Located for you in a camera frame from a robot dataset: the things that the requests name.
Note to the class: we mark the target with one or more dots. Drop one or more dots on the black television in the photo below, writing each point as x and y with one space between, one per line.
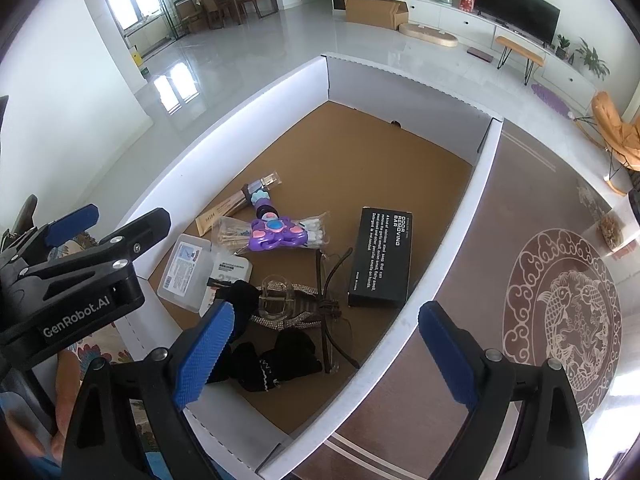
515 5

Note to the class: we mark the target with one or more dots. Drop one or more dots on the black rectangular box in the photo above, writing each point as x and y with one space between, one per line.
380 260

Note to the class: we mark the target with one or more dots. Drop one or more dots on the white cardboard box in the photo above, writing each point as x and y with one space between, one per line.
450 270

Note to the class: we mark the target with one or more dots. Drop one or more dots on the yellow floor container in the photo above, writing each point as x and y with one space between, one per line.
135 55

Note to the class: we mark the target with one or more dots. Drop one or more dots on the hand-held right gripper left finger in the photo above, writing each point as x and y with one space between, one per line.
202 350

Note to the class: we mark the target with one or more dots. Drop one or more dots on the clear lens glasses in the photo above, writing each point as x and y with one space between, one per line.
341 347

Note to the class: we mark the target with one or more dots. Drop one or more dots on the tall leafy potted plant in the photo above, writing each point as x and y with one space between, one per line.
592 60

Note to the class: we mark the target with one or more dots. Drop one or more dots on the clear claw hair clip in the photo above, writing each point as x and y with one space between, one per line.
265 300

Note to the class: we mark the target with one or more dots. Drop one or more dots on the person's left hand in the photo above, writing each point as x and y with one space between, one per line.
66 395

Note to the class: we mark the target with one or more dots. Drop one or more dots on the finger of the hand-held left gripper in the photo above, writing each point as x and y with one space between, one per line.
145 232
70 225

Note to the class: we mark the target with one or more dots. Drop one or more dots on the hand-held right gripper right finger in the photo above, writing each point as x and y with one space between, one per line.
447 355

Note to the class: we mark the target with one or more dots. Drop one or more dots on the wooden bench hairpin legs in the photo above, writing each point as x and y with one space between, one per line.
517 45

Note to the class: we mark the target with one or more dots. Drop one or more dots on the clear jar black lid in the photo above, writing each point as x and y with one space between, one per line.
612 232

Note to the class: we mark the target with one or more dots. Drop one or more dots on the cotton swab bag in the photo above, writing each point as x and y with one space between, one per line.
230 235

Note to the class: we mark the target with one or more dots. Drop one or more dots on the silver capped tube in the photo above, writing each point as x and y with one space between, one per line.
267 180

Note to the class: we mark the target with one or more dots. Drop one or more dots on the orange lounge chair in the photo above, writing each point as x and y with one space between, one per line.
612 125

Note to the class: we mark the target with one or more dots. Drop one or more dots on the rhinestone hair clip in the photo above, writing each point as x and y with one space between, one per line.
305 305

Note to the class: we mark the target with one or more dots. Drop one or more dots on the brown cardboard box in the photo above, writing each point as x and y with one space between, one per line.
372 10

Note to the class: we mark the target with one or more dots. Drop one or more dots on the white TV console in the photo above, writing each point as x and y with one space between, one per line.
450 15

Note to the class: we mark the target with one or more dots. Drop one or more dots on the gold slim box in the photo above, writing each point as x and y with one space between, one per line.
220 212

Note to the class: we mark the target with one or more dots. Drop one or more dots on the beige oval floor board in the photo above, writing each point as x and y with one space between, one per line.
427 35

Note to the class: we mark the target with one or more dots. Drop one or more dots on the black velvet scrunchie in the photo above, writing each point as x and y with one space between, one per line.
242 300
297 355

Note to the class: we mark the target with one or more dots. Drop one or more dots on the purple butterfly toy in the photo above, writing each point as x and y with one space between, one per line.
280 237

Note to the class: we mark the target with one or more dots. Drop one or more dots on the red gift box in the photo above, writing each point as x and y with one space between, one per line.
467 2

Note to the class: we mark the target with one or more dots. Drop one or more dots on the small potted plant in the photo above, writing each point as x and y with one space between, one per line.
562 45

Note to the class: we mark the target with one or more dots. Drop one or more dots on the dark floor scale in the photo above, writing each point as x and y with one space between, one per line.
480 54

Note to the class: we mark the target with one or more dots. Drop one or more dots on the clear plastic box blue label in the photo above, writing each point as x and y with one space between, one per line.
185 270

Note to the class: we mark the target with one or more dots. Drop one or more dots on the black scrunchie white trim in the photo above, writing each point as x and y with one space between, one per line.
250 367

